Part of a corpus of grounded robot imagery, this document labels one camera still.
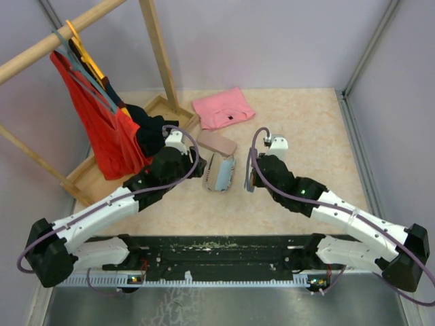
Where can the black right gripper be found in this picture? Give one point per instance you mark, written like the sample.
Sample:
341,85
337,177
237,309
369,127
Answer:
261,155

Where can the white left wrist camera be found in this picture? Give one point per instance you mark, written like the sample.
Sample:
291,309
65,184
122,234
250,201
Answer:
175,140

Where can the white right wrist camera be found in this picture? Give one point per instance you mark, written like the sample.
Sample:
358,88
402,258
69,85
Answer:
276,145

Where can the folded pink shirt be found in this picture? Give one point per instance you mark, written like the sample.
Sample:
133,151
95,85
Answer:
223,109

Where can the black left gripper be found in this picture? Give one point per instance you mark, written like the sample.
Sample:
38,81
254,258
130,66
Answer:
196,170

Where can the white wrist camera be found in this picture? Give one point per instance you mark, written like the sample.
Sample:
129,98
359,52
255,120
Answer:
276,145
175,140

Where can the pink glasses case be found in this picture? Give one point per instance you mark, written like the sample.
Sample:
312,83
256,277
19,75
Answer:
216,143

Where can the red hanging shirt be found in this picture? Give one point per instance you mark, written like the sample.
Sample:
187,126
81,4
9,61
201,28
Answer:
112,136

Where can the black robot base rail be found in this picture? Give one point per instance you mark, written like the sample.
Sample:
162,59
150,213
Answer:
130,262

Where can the dark navy garment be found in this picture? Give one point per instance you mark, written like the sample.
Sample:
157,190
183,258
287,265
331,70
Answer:
149,134

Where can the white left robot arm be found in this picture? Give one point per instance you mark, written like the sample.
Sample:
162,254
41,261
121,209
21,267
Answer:
51,248

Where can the grey blue hanger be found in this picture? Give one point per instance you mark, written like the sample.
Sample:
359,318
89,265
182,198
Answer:
96,90

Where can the flag newspaper print glasses case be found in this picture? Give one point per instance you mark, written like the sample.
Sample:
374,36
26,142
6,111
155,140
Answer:
212,169

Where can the yellow hanger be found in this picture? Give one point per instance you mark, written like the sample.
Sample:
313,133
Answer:
94,74

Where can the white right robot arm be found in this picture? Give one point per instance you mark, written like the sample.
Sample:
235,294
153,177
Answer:
396,253

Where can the grey blue frame sunglasses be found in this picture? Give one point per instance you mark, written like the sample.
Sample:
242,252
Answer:
248,169

